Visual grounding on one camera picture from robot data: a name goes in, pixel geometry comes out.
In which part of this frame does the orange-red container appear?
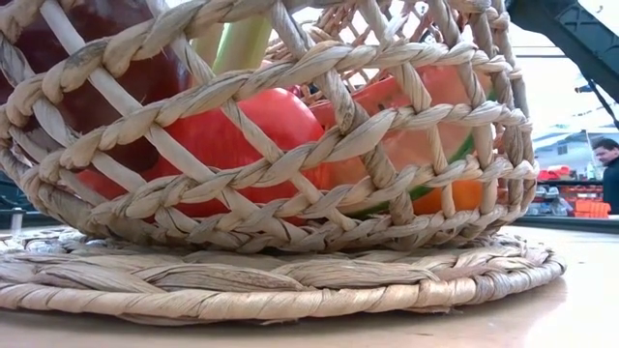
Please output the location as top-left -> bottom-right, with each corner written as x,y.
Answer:
537,165 -> 573,182

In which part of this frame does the dark red apple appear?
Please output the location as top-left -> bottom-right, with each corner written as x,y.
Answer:
0,0 -> 192,173

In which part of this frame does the woven straw basket with handles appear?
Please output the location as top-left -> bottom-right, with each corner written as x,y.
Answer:
0,0 -> 567,328

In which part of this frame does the red toy tomato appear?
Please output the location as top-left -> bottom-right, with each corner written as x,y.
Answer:
157,86 -> 331,227

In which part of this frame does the watermelon slice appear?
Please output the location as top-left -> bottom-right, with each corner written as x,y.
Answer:
308,64 -> 495,219

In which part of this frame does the shelf rack with bins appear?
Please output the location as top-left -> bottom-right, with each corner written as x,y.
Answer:
524,163 -> 619,234

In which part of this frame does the green leafy stalk vegetable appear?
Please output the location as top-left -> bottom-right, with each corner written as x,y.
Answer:
190,13 -> 275,76

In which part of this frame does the person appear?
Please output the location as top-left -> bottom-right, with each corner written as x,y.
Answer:
591,137 -> 619,216

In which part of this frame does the orange fruit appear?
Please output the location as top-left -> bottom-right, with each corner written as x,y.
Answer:
410,191 -> 486,217

